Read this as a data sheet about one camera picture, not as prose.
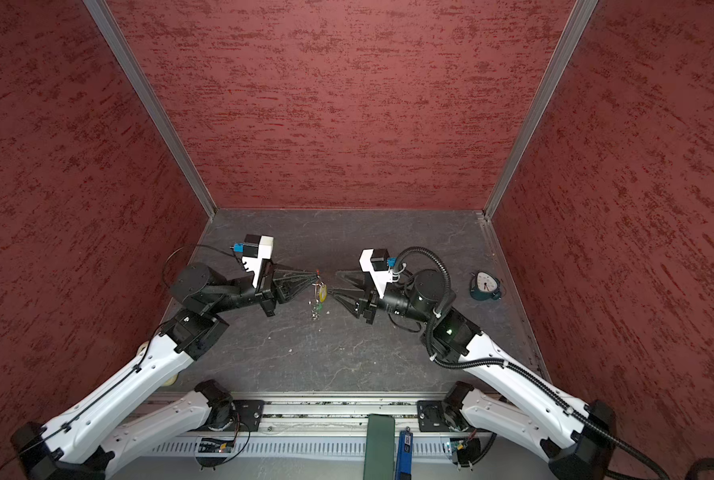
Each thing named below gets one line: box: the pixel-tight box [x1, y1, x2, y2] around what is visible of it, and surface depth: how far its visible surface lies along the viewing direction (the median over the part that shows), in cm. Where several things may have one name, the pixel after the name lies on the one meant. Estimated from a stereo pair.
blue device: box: [395, 430, 413, 480], surface depth 69 cm
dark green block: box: [363, 414, 395, 480], surface depth 71 cm
